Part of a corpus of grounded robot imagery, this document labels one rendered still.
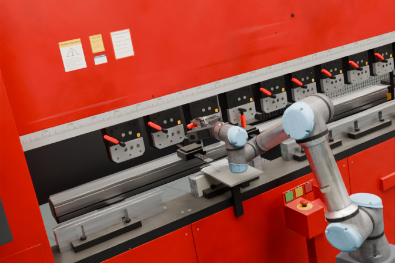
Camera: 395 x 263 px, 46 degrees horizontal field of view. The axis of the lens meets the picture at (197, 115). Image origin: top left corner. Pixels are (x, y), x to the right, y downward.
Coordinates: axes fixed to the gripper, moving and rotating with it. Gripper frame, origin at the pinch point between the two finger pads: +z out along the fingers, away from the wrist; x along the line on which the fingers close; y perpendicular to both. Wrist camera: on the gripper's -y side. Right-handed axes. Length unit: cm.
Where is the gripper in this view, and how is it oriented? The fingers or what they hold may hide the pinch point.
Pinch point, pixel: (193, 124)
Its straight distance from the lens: 211.2
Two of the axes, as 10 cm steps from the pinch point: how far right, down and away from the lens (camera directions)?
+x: -2.4, -9.3, -2.9
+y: 8.4, -3.5, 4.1
